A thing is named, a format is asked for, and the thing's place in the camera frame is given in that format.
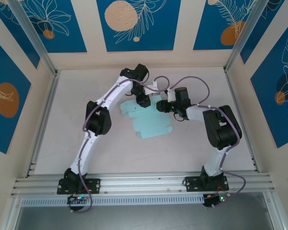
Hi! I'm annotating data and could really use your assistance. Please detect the long aluminium base rail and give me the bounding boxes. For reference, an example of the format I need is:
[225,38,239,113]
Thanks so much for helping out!
[11,170,276,197]

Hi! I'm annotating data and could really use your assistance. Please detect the light blue paper box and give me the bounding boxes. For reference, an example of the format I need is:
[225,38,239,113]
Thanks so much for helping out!
[120,93,175,140]

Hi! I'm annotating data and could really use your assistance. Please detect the controller board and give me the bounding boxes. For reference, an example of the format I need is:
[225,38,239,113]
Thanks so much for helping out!
[67,194,89,204]
[203,193,231,208]

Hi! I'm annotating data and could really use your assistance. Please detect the right controller board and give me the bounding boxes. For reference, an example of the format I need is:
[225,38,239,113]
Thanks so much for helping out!
[203,193,231,208]

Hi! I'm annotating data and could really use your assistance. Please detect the aluminium frame bar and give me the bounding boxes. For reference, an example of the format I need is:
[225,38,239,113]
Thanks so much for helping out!
[1,196,24,230]
[263,191,286,230]

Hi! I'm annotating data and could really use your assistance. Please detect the grey slotted cable duct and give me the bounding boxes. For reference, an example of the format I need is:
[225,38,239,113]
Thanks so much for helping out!
[21,194,204,207]

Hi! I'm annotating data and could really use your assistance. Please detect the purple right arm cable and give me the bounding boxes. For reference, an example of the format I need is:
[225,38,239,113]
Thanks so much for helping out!
[169,75,246,208]

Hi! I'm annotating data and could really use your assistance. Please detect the aluminium side rail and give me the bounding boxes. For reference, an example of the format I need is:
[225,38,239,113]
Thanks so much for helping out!
[224,68,261,173]
[25,70,62,178]

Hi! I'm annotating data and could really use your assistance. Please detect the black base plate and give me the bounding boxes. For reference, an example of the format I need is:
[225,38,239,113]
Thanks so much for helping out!
[185,176,229,192]
[57,178,101,194]

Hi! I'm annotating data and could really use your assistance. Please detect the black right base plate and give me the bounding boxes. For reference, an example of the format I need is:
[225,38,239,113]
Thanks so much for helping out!
[185,176,229,192]

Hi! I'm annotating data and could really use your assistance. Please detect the left controller board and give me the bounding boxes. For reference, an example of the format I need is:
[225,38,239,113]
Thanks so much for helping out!
[67,194,89,204]

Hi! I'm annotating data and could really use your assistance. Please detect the aluminium corner post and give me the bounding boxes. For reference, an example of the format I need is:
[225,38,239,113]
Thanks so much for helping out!
[7,0,60,77]
[223,0,286,72]

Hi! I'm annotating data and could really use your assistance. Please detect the grey metal sheet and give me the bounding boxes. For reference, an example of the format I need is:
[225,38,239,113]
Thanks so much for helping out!
[14,193,273,230]

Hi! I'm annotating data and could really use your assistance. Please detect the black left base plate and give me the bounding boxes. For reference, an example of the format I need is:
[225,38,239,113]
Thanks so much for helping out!
[57,178,101,194]

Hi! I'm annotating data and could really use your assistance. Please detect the blue floral wall panel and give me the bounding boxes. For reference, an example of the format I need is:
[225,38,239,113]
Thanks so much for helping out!
[96,0,182,52]
[0,0,41,69]
[0,34,32,154]
[193,0,262,51]
[21,0,87,54]
[251,21,288,149]
[240,0,288,65]

